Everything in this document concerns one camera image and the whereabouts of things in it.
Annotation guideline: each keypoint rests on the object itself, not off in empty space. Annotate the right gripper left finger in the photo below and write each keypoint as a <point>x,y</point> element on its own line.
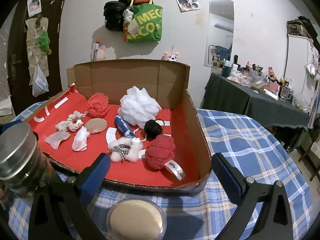
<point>46,219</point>

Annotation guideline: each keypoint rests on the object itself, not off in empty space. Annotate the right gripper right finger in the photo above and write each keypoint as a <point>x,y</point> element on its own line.
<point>274,220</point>

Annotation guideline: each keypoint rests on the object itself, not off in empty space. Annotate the white cloth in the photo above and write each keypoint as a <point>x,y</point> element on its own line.
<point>80,140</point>

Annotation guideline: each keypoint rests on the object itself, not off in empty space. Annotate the white gauze pad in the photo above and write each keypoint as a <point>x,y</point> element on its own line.
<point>56,138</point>

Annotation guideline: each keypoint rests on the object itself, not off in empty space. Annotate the cream chunky knit scrunchie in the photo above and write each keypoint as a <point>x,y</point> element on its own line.
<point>73,122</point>

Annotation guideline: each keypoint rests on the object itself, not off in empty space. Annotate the white fluffy bunny keychain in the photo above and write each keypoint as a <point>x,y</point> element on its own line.
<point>125,149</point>

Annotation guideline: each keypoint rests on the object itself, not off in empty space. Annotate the tan round powder puff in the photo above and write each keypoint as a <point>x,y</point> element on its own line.
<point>96,125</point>

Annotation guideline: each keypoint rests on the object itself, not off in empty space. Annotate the blue and white sock roll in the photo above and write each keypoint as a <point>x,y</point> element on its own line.
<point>123,127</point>

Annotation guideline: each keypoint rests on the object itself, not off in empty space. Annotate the coral red bath pouf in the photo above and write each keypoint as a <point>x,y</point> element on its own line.
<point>97,105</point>

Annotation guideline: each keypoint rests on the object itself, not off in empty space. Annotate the red knitted bunny plush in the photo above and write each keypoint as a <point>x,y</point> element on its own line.
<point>161,154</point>

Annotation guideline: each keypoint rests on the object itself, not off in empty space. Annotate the black pom pom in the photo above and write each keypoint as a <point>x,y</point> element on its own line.
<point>152,129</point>

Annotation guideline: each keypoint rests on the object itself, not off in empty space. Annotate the white mesh bath pouf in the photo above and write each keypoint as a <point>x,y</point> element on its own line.
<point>137,107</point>

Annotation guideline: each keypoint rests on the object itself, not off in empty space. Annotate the tall glass jar dark contents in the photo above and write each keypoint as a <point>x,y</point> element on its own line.
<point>23,164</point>

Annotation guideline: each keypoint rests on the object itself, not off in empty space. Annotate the small glass jar gold contents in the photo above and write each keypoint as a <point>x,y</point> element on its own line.
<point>136,218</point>

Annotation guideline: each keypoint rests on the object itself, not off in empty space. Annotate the white plastic bag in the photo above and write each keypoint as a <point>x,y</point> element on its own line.
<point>39,83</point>

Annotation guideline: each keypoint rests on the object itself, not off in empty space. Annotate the cardboard box red lining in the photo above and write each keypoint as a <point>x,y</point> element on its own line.
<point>166,82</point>

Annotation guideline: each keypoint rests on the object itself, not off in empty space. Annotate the dark green covered side table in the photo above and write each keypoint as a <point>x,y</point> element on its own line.
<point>226,96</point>

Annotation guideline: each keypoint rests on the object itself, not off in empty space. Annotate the white wardrobe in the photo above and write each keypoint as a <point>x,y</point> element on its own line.
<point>299,54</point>

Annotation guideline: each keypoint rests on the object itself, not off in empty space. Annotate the green dinosaur toy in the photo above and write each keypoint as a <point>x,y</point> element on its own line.
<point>44,42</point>

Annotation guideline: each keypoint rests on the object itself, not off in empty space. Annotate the orange tipped stick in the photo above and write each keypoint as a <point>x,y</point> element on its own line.
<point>96,48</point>

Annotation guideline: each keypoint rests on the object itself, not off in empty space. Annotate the pink horned plush toy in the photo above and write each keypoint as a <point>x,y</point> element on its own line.
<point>170,56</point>

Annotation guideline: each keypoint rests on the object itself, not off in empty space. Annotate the green tote bag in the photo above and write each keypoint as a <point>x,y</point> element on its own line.
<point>142,22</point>

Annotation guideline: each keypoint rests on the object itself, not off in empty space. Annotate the dark wooden door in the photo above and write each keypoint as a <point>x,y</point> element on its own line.
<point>30,20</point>

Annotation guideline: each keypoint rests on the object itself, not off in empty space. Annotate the wall mirror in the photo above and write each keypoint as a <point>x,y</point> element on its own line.
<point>220,32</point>

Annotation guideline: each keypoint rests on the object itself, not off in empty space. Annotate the black bag on wall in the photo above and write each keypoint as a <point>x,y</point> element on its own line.
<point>113,14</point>

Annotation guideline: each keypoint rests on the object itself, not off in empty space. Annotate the photo poster on wall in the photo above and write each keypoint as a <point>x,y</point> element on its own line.
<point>188,5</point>

